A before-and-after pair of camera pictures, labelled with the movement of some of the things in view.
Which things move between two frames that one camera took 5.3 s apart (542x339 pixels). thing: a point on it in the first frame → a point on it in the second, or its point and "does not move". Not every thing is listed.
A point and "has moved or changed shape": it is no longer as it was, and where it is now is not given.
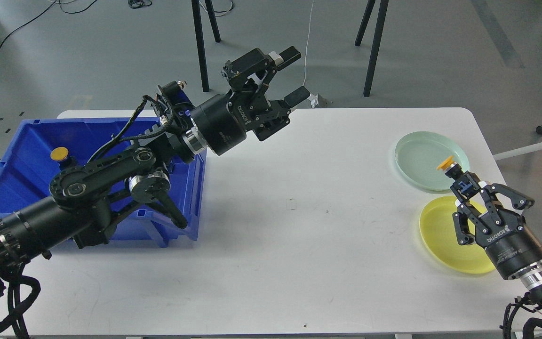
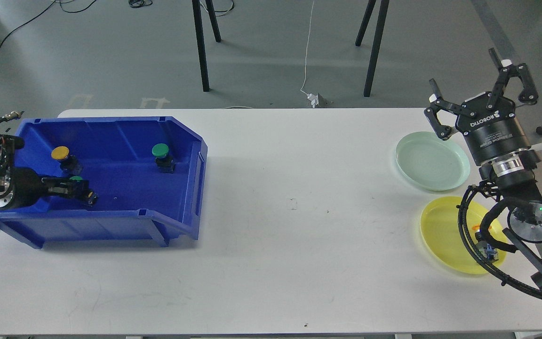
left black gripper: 222,120 → 16,187
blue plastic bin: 19,169 does not move
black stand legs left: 198,26 does not move
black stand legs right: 382,18 does not move
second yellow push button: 60,155 does not move
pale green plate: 418,155 does not move
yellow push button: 452,169 has moved or changed shape
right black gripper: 513,245 → 495,133
